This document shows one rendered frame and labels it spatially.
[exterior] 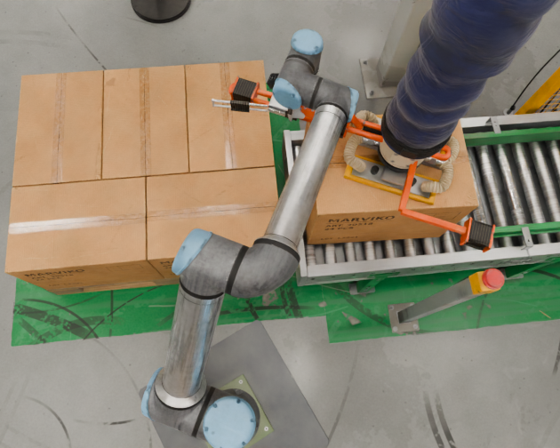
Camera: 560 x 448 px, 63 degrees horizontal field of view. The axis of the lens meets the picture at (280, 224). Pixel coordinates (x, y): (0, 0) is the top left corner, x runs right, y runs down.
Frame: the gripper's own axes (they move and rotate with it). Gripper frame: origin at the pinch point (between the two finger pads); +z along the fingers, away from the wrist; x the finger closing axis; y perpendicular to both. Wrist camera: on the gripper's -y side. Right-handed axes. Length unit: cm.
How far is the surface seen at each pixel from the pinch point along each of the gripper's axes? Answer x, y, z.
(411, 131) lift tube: -8.4, 38.8, -21.5
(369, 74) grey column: 107, 23, 108
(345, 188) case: -17.1, 26.8, 13.1
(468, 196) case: -5, 71, 13
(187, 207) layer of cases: -32, -36, 54
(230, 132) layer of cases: 10, -32, 54
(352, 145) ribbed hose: -4.7, 24.2, 3.8
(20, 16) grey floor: 71, -207, 109
